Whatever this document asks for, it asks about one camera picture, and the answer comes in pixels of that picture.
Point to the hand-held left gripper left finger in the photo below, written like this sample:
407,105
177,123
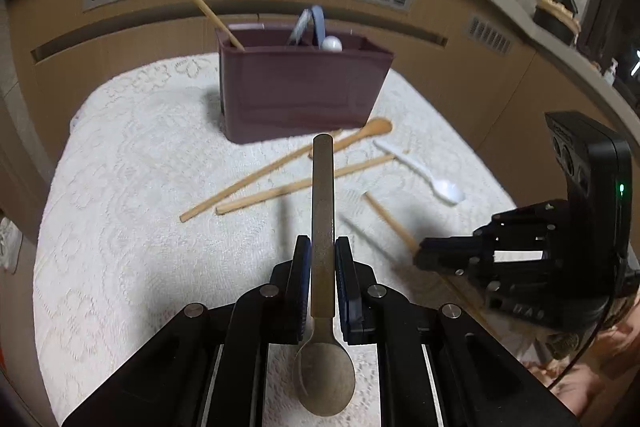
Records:
301,277

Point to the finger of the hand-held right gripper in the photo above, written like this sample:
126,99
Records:
520,232
520,264

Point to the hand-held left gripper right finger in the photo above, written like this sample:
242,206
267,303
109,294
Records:
343,277

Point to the wooden chopstick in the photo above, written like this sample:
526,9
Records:
387,219
225,196
260,198
200,4

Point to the purple plastic utensil holder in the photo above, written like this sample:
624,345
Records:
300,92

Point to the white round-headed utensil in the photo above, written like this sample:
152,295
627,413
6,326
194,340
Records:
331,44

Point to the grey slotted spoon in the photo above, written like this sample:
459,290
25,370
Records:
299,27

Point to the blue plastic spoon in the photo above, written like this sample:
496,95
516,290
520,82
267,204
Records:
319,24

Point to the person's right forearm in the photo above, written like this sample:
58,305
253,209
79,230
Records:
600,374

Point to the white plastic spoon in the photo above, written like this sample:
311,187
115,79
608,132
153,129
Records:
445,191

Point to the white pump bottle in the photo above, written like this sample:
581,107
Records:
608,71

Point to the wooden spoon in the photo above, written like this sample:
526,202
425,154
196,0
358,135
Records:
376,127

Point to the black pot with beige rim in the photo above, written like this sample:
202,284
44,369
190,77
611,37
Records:
552,22

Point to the white lace tablecloth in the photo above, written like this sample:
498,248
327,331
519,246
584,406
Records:
125,207

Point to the small grey vent grille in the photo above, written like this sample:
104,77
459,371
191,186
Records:
490,35

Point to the white sneaker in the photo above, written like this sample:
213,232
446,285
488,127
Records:
7,242

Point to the wooden kitchen cabinet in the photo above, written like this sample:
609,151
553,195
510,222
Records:
125,37

